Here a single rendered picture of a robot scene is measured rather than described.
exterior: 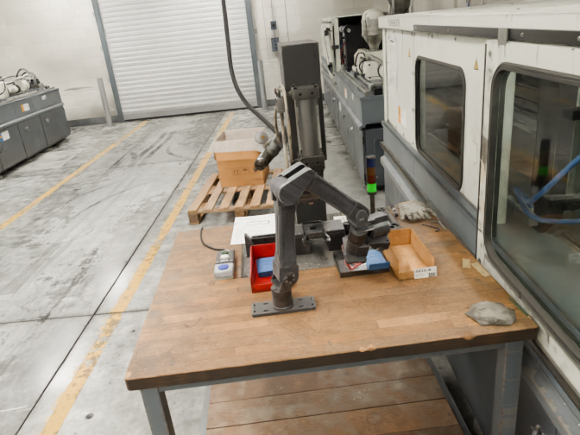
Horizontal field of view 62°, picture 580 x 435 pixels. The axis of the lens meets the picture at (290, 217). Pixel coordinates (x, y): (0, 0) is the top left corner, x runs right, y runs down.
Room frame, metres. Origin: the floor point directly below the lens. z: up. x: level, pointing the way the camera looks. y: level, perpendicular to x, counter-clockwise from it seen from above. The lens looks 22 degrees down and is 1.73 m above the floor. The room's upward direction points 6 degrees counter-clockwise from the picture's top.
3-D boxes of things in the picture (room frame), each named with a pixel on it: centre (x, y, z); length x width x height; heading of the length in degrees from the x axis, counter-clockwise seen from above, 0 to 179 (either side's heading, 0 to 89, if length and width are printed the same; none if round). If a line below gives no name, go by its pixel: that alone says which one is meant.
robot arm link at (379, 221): (1.40, -0.24, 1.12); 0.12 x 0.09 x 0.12; 107
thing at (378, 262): (1.51, -0.28, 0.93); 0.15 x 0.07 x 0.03; 3
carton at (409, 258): (1.52, -0.39, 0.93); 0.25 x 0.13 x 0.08; 2
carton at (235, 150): (5.22, 0.43, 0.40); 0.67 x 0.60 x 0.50; 174
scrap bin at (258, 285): (1.54, 0.10, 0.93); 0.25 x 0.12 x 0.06; 2
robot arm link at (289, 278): (1.31, 0.04, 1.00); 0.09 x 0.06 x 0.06; 17
